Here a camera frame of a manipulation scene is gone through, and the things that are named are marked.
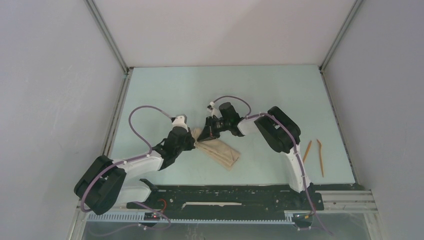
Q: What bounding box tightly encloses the orange plastic knife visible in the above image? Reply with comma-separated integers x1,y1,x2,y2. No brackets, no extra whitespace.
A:
302,140,313,163

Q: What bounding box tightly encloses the beige cloth napkin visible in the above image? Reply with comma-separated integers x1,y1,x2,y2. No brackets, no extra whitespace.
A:
191,128,241,171

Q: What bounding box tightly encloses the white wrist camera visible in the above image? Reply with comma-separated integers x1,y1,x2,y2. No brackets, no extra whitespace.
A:
171,114,188,130
206,101,221,118

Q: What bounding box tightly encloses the aluminium corner frame post right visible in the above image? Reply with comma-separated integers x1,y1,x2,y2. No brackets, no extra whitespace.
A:
319,0,365,73

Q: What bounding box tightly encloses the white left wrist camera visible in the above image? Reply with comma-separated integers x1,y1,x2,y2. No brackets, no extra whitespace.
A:
171,114,188,130

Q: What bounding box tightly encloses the orange plastic fork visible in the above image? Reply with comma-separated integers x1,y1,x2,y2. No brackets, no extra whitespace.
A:
316,139,325,178

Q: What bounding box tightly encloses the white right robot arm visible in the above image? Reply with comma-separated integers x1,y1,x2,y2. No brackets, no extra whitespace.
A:
197,102,311,209

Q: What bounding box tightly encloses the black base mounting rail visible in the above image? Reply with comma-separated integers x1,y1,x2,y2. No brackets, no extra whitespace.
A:
143,184,324,221

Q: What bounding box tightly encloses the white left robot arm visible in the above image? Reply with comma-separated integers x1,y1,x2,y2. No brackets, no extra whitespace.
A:
73,126,195,215

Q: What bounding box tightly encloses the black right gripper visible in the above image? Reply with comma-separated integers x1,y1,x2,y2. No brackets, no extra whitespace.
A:
197,116,231,142

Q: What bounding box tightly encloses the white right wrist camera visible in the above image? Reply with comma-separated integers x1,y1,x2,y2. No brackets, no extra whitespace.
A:
206,101,221,118

